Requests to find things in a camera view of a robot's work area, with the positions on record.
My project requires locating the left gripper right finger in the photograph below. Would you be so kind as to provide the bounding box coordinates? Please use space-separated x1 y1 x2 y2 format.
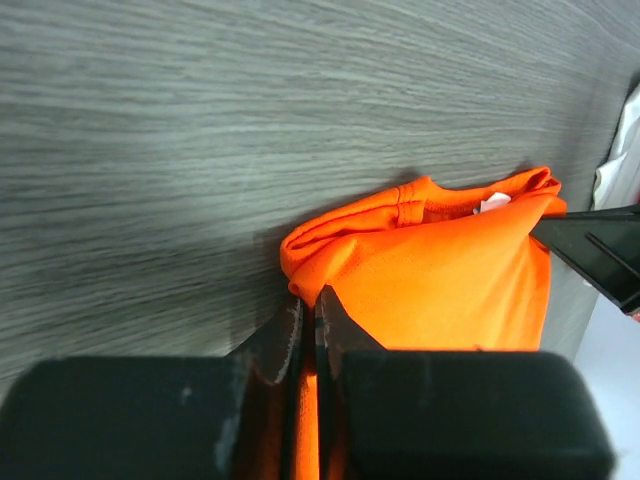
315 287 615 479

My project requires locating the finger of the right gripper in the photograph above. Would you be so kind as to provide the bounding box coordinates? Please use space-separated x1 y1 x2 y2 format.
531 205 639 315

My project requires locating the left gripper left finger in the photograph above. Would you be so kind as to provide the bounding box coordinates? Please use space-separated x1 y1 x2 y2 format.
1 296 303 479

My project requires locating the orange t shirt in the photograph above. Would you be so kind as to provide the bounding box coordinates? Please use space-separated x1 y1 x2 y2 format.
280 167 567 479

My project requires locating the folded white t shirt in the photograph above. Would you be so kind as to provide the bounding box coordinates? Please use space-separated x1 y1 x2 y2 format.
592 86 639 210

